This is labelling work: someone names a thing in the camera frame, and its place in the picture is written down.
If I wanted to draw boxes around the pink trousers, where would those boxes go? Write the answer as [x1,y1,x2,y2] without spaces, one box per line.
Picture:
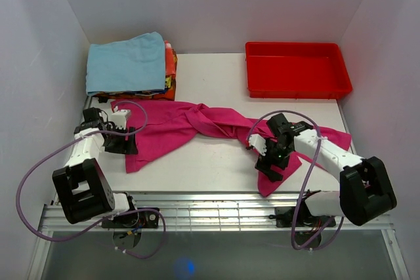
[112,100,352,197]

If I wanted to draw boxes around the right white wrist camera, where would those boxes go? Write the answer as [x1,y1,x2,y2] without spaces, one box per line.
[246,134,267,156]

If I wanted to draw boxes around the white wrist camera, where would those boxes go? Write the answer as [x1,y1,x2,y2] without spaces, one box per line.
[246,134,267,156]
[109,110,131,130]

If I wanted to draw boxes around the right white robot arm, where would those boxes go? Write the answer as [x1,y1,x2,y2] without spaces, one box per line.
[247,111,397,226]

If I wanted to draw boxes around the red plastic tray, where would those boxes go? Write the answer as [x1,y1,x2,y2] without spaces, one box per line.
[245,41,352,100]

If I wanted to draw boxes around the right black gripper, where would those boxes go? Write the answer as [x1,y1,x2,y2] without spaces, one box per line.
[255,137,293,182]

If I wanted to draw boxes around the folded orange patterned trousers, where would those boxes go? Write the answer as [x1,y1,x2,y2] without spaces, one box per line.
[94,41,178,103]

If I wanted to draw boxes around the aluminium rail frame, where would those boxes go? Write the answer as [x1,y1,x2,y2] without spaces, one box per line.
[28,96,411,280]

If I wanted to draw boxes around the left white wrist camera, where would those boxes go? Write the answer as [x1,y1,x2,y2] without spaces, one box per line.
[109,110,131,130]

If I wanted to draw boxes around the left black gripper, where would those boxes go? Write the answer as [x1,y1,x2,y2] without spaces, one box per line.
[103,125,138,155]

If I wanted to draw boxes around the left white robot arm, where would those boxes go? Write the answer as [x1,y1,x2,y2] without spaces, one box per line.
[52,108,139,228]

